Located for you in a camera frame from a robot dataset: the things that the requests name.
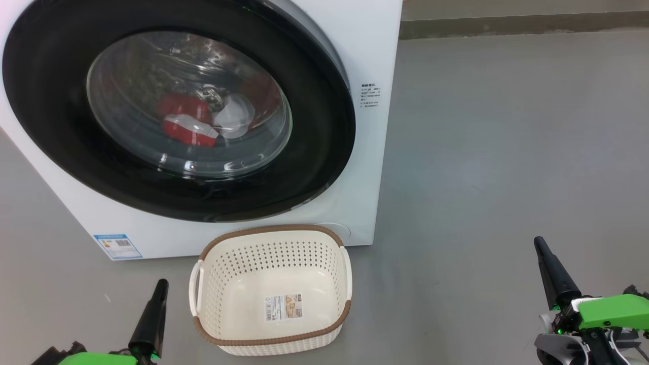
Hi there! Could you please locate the black round glass washer door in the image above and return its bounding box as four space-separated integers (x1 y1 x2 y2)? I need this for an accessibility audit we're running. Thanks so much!
3 0 356 223

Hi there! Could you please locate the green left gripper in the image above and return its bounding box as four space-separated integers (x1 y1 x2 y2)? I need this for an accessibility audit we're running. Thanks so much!
57 279 169 365

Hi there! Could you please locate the grey wall baseboard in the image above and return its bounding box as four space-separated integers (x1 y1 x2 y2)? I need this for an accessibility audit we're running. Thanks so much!
399 11 649 40

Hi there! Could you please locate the red and white garment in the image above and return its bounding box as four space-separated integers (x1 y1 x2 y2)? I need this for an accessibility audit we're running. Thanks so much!
156 81 282 148

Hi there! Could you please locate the paper product label sticker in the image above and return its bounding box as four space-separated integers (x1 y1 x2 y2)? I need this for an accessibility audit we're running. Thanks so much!
264 294 303 322

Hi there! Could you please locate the steel washing machine drum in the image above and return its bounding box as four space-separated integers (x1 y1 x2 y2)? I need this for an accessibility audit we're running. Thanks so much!
87 31 293 179

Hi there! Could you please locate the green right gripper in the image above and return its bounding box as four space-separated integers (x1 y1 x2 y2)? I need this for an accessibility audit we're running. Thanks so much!
534 237 649 365

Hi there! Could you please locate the white front-load washing machine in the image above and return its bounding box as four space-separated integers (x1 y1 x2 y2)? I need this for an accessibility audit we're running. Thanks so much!
0 0 404 262

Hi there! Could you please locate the round white filter cover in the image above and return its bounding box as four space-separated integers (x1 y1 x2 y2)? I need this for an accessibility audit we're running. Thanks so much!
314 223 351 245

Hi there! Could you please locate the blue energy label sticker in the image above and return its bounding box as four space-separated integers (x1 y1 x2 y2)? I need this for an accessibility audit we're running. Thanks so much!
93 234 143 261

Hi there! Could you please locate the cream basket with brown rim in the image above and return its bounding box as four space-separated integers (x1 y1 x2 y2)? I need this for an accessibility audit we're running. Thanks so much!
189 225 353 356

